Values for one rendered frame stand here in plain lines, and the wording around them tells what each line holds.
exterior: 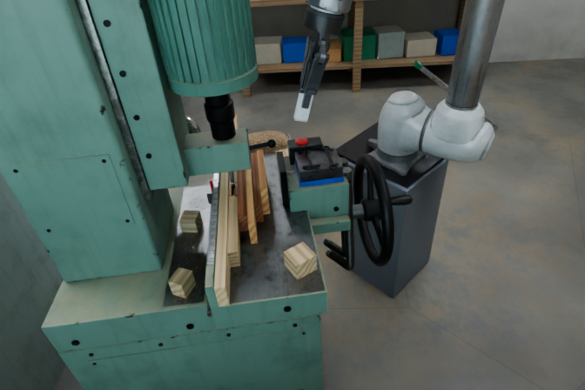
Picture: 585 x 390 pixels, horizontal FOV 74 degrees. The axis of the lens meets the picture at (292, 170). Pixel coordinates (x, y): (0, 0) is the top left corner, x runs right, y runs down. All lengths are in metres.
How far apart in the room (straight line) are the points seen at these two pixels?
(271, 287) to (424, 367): 1.08
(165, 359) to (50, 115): 0.59
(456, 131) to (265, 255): 0.83
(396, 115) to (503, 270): 1.02
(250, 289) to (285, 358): 0.34
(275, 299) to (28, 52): 0.57
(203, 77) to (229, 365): 0.68
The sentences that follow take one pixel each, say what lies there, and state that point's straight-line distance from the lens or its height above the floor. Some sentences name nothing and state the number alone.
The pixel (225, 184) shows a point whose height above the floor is 0.95.
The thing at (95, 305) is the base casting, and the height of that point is 0.80.
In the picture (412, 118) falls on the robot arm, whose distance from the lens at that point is 1.44.
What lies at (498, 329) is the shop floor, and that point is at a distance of 1.91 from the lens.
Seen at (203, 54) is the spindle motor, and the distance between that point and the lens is 0.70.
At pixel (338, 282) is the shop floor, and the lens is 1.92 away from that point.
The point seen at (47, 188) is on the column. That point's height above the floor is 1.06.
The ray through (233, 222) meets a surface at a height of 0.94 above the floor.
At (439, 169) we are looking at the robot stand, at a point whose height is 0.58.
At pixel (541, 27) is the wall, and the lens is 4.78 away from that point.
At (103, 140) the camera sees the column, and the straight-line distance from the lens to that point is 0.78.
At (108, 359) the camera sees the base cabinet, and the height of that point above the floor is 0.66.
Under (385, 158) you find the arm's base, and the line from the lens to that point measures 1.55.
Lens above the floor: 1.48
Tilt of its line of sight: 34 degrees down
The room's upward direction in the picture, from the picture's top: 4 degrees counter-clockwise
